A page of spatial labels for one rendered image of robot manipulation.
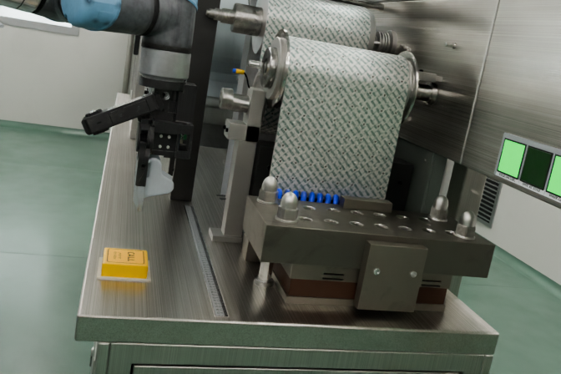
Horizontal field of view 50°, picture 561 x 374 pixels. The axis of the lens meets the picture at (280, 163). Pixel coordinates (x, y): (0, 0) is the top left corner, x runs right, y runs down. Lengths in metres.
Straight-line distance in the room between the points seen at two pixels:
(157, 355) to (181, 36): 0.46
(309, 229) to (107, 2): 0.44
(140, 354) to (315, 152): 0.47
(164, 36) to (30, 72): 5.82
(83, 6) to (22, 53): 5.86
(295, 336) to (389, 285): 0.17
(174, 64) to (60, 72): 5.77
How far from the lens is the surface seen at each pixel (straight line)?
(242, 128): 1.14
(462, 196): 1.42
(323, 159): 1.12
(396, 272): 0.99
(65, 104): 6.70
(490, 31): 1.12
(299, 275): 0.96
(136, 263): 0.99
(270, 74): 1.09
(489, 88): 1.09
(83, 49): 6.62
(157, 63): 0.91
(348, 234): 0.95
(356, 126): 1.12
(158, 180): 0.95
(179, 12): 0.90
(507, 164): 1.00
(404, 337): 1.00
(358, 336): 0.96
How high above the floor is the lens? 1.30
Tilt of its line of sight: 11 degrees down
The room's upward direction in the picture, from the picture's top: 10 degrees clockwise
